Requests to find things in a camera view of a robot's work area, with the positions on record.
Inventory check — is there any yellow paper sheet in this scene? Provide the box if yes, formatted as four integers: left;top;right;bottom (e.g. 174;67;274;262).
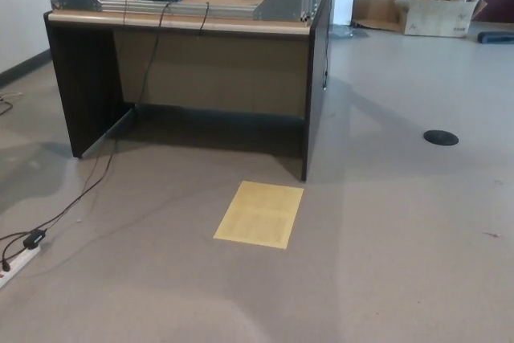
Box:
213;181;305;251

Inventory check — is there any dark brown desk beige top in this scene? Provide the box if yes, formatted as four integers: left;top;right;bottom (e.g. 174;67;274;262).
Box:
43;0;337;182

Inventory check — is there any clear plastic bag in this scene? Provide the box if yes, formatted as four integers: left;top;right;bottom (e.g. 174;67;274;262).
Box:
331;23;369;39

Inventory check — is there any black round floor cover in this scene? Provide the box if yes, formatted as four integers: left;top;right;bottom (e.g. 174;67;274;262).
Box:
423;129;459;145

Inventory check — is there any flat cardboard sheet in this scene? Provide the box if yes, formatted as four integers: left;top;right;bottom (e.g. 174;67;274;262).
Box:
351;0;406;33

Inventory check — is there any open cardboard box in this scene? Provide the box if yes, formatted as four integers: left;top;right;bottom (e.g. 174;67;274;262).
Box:
393;0;488;38

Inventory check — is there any black power adapter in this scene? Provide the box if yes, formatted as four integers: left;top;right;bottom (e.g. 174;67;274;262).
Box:
22;229;48;248

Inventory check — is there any white power strip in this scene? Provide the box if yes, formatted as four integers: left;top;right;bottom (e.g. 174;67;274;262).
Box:
0;243;42;288

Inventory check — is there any blue flat object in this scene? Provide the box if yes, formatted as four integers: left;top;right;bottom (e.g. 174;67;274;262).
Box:
477;31;514;44

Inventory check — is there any long black power cable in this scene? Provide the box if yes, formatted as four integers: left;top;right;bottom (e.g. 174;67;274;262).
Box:
39;1;172;235

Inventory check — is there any black cable on desk side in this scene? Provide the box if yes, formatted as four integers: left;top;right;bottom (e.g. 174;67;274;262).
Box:
316;0;337;91

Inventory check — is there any short black hanging cable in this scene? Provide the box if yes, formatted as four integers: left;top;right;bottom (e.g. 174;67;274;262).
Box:
199;1;211;31

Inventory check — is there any black plug cable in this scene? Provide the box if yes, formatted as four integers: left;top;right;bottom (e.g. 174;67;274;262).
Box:
0;231;31;272

